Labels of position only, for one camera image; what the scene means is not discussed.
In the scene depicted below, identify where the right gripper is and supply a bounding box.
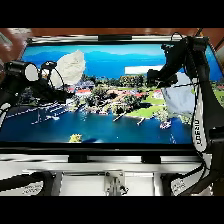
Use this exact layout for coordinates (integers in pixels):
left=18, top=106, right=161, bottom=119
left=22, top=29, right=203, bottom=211
left=146, top=68, right=179, bottom=89

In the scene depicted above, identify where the grey garment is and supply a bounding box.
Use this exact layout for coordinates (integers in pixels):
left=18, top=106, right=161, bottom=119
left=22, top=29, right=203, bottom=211
left=161, top=71, right=202, bottom=117

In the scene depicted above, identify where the white garment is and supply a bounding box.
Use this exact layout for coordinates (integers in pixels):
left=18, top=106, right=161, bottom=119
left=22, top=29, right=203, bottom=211
left=54, top=49, right=87, bottom=90

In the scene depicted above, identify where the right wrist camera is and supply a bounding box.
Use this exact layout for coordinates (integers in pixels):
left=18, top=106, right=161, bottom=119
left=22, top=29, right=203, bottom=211
left=160, top=42, right=176, bottom=66

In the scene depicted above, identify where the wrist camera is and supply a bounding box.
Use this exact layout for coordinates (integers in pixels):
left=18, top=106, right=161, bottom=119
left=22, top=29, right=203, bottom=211
left=41, top=60, right=59, bottom=81
left=160, top=42, right=176, bottom=66

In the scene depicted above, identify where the black cable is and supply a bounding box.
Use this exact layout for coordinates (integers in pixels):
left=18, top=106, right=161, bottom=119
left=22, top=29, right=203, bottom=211
left=171, top=146, right=209, bottom=188

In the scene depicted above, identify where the silver frame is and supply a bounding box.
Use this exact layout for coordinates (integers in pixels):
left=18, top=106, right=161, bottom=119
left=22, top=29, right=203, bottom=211
left=0, top=34, right=214, bottom=197

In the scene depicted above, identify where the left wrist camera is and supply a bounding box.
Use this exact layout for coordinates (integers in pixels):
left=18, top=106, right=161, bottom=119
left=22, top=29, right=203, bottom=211
left=41, top=60, right=59, bottom=81

